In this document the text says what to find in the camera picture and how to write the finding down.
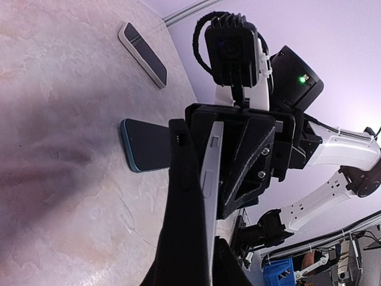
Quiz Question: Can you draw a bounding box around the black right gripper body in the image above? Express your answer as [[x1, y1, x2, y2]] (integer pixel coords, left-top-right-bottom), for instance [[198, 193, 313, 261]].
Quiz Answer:
[[185, 104, 305, 219]]

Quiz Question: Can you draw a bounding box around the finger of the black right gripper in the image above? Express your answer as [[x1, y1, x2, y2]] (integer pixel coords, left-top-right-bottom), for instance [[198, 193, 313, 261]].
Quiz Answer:
[[218, 116, 276, 219]]

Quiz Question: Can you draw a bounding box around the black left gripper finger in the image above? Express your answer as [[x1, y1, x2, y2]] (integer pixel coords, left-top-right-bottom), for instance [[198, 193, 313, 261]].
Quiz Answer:
[[213, 237, 252, 286]]

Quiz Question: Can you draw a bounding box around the black phone front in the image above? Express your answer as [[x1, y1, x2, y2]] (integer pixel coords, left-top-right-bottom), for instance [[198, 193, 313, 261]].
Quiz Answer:
[[200, 121, 224, 285]]

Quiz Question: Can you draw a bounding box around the black phone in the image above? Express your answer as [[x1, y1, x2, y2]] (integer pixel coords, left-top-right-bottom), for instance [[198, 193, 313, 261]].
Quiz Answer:
[[120, 119, 171, 173], [200, 121, 224, 285]]

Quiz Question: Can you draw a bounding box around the black phone case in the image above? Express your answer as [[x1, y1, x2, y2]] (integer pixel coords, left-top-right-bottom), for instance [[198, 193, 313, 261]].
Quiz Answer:
[[141, 119, 210, 285]]

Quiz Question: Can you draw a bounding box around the clear phone case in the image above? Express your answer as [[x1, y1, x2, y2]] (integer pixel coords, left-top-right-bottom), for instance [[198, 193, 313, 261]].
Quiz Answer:
[[118, 22, 168, 89]]

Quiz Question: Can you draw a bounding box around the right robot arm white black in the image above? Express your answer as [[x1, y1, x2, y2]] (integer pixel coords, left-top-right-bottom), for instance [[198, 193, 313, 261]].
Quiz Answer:
[[186, 101, 380, 248]]

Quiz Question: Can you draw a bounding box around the black phone middle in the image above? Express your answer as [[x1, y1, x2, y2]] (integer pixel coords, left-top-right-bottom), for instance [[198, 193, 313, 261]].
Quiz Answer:
[[120, 119, 171, 173]]

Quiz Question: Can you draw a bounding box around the blue storage bin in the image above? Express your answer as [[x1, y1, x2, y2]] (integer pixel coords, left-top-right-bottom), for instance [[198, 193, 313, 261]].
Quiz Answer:
[[263, 258, 296, 286]]

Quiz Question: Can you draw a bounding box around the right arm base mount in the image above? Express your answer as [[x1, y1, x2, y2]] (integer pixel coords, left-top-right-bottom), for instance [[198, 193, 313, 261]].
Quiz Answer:
[[230, 208, 254, 271]]

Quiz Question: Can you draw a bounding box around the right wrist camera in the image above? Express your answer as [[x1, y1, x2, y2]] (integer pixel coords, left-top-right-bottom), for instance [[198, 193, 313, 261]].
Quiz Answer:
[[205, 13, 272, 111]]

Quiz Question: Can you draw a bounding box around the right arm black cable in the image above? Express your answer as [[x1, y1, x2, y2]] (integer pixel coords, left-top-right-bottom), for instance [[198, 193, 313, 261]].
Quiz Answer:
[[192, 11, 239, 75]]

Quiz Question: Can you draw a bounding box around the right aluminium frame post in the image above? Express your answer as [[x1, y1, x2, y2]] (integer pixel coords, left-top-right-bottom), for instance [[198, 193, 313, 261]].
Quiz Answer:
[[163, 0, 221, 27]]

